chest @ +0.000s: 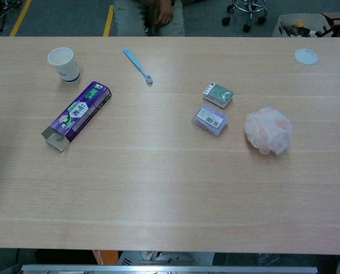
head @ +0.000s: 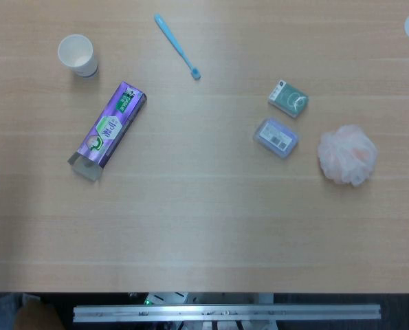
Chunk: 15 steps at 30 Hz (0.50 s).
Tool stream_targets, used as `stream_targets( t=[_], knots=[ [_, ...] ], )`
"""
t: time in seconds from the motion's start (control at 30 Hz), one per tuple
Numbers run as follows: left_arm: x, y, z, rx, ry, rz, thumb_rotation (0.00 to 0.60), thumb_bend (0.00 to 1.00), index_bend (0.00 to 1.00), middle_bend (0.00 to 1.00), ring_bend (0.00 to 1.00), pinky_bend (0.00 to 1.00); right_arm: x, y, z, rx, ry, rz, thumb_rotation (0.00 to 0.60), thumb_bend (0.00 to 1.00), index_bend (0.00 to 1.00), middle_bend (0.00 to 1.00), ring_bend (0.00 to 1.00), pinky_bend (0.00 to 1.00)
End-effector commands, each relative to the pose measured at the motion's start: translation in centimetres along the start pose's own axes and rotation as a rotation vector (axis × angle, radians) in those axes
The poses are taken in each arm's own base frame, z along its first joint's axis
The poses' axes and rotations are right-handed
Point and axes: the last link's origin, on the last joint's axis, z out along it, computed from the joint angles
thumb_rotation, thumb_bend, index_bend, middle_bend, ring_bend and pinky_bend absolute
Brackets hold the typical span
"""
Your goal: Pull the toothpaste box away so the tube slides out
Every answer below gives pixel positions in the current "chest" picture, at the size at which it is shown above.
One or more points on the white bin with tools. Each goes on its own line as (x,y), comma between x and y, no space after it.
(298,24)

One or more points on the seated person in khaki trousers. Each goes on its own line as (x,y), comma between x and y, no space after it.
(129,20)

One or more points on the chrome swivel stool base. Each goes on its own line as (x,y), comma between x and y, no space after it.
(248,12)

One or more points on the pink mesh bath sponge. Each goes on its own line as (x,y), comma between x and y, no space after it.
(268,129)

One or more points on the green and white soap box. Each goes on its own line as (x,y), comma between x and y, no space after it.
(218,94)

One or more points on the light blue toothbrush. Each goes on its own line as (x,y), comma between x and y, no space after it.
(137,65)

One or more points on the white paper cup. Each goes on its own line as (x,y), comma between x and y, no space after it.
(64,64)

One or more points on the purple clear plastic soap case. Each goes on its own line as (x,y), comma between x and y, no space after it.
(210,120)

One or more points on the purple toothpaste box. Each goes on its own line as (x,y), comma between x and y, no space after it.
(81,112)

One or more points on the aluminium frame rail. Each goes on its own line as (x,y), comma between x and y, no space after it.
(169,269)

